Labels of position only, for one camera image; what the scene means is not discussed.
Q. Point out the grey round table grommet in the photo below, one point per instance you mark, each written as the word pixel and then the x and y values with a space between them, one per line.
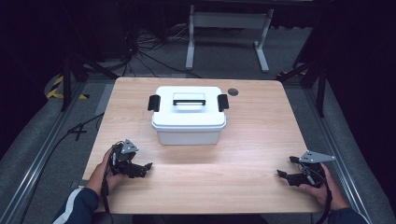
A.
pixel 233 91

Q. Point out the black box latch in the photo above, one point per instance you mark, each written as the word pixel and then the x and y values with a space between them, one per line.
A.
pixel 154 103
pixel 223 102

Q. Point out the white metal table frame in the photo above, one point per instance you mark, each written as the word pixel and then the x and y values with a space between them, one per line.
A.
pixel 229 21

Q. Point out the person's left hand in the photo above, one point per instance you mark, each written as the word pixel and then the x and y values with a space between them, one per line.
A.
pixel 101 175

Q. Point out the person's right hand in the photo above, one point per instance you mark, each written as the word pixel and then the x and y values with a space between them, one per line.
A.
pixel 331 194

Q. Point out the white plastic storage box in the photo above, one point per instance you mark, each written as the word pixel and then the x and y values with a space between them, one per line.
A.
pixel 186 137

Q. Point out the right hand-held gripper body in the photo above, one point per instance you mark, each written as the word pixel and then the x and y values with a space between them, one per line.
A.
pixel 314 169

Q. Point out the black tripod stand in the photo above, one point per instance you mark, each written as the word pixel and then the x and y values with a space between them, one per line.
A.
pixel 67 81
pixel 320 84

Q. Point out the white box lid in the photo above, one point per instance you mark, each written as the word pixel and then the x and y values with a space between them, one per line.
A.
pixel 188 116

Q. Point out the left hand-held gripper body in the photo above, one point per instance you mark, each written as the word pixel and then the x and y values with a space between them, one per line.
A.
pixel 122 158

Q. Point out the aluminium floor rail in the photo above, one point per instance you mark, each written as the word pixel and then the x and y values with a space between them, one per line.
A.
pixel 37 161
pixel 336 140

